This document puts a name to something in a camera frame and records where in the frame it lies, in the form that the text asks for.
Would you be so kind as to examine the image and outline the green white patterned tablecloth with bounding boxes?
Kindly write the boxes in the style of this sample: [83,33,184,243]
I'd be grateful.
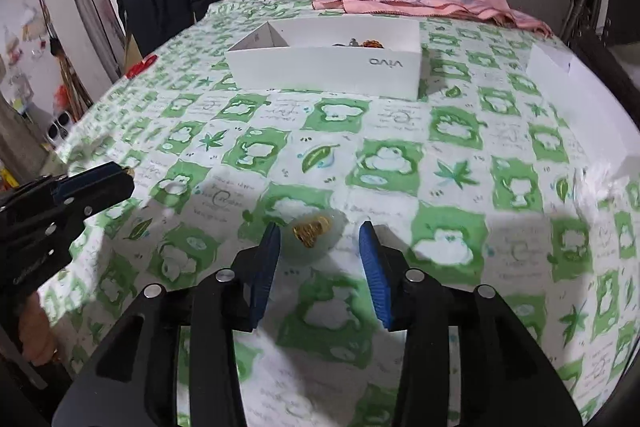
[40,0,639,426]

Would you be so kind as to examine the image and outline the person's left hand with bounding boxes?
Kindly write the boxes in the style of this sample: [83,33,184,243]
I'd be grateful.
[18,293,56,366]

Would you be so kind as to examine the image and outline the black folding chair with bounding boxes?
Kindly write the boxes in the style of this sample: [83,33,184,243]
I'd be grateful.
[561,0,639,120]

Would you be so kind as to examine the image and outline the white vivo box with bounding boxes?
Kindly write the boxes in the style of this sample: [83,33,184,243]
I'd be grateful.
[224,15,422,101]

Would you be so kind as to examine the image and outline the red handled scissors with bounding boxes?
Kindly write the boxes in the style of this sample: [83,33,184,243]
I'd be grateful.
[126,54,157,79]

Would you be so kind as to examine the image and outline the white box lid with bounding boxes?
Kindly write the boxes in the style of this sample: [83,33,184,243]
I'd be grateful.
[526,42,639,178]

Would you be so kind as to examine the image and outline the gold jewelry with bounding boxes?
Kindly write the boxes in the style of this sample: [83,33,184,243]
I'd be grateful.
[281,209,348,267]

